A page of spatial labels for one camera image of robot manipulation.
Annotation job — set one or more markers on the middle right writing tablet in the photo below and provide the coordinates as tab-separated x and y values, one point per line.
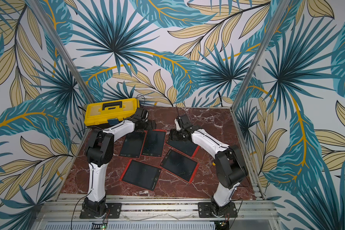
178	164

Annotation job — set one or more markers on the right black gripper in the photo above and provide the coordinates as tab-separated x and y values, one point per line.
174	134

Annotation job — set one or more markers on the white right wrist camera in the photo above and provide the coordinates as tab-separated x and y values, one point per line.
178	128

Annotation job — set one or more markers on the front left writing tablet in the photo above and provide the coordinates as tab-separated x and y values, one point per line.
142	175

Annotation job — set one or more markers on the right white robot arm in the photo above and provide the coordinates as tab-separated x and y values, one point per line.
230	165

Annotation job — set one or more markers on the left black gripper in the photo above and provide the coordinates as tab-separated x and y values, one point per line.
150	127

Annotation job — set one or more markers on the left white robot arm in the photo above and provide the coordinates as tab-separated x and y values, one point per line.
99	153

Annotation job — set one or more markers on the writing tablet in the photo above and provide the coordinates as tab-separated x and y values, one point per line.
142	175
153	144
132	145
178	164
185	147

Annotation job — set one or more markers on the back left writing tablet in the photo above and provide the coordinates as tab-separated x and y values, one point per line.
153	144

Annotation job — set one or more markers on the aluminium front rail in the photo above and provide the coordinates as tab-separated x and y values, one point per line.
155	213

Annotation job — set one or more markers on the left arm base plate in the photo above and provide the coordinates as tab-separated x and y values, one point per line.
103	211

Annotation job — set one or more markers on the yellow black toolbox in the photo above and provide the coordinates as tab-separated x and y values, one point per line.
107	112

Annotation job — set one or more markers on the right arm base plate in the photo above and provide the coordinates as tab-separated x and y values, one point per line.
213	210

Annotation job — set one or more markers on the red stylus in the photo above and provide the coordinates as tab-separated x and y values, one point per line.
194	173
158	130
195	152
125	170

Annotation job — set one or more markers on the back right writing tablet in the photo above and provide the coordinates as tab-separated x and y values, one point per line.
185	147

